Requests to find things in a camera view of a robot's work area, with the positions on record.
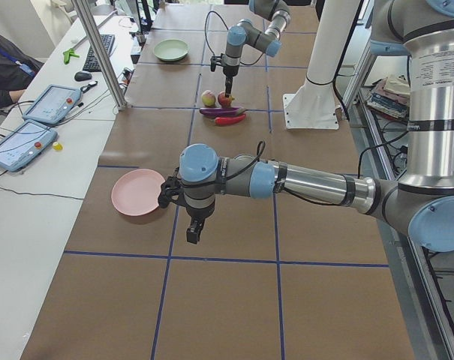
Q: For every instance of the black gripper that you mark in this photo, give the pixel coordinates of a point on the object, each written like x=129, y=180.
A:
x=230, y=72
x=197, y=214

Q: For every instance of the pink green peach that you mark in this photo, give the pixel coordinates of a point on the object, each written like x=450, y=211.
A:
x=208, y=98

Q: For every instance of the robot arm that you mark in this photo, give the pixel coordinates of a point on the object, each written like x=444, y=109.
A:
x=244, y=33
x=421, y=203

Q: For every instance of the purple eggplant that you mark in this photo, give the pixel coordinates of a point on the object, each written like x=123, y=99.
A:
x=221, y=112

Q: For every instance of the red chili pepper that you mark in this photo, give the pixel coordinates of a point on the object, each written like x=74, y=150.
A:
x=229, y=120

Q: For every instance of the green plate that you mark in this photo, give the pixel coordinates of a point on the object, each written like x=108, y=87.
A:
x=171, y=50

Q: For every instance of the pink plate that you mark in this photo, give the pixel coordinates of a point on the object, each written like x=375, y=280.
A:
x=136, y=192

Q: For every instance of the black computer mouse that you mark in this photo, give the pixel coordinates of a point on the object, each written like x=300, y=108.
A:
x=82, y=75

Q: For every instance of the stack of books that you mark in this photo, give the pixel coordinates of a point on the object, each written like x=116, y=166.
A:
x=390, y=96

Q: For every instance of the small yellow toy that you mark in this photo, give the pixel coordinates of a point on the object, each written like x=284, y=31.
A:
x=57, y=146

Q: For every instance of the green plastic clip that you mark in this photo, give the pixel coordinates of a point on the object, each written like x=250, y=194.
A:
x=68, y=55

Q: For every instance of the far teach pendant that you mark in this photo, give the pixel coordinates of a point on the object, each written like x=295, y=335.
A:
x=53, y=104

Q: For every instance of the teach pendant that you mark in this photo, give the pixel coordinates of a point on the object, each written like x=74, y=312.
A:
x=24, y=144
x=53, y=104

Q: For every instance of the near teach pendant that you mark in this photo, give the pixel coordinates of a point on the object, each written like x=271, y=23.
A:
x=24, y=144

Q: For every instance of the seated person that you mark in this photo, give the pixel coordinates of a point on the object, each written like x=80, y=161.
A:
x=17, y=70

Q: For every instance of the aluminium frame post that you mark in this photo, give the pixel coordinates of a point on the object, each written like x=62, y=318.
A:
x=110, y=76

